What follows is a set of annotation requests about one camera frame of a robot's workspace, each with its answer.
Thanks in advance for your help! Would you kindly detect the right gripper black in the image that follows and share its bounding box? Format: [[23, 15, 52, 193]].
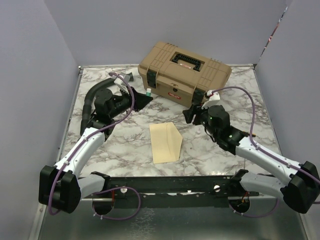
[[181, 100, 219, 139]]

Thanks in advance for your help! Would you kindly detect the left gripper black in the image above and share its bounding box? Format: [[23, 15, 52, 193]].
[[109, 84, 153, 119]]

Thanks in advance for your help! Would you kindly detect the green white glue stick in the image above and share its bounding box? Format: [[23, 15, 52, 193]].
[[146, 88, 152, 97]]

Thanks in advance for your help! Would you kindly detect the cream paper envelope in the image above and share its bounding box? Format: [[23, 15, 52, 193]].
[[149, 122, 183, 164]]

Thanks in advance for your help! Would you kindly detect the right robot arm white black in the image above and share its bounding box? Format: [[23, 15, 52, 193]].
[[182, 104, 320, 214]]

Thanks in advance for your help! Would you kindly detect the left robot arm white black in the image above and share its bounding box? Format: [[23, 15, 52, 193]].
[[38, 87, 153, 214]]

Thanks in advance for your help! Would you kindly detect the tan plastic toolbox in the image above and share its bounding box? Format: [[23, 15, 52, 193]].
[[137, 41, 232, 108]]

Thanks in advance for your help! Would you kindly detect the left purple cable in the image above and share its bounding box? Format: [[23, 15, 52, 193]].
[[48, 72, 141, 221]]

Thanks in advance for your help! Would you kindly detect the purple cable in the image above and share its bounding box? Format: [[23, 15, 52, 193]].
[[48, 72, 141, 221], [207, 86, 320, 218]]

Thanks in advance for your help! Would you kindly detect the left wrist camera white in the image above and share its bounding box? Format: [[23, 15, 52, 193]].
[[113, 73, 132, 93]]

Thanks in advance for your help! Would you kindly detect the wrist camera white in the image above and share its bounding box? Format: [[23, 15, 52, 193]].
[[113, 73, 132, 93], [201, 90, 220, 109]]

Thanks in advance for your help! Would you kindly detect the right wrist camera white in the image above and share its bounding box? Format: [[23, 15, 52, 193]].
[[201, 90, 220, 109]]

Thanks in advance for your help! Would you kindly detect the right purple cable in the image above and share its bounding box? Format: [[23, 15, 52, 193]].
[[207, 86, 320, 218]]

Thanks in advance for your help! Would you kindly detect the black corrugated hose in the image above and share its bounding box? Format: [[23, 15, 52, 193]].
[[80, 72, 135, 133]]

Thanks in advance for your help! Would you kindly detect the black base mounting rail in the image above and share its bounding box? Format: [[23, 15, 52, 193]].
[[87, 175, 258, 210]]

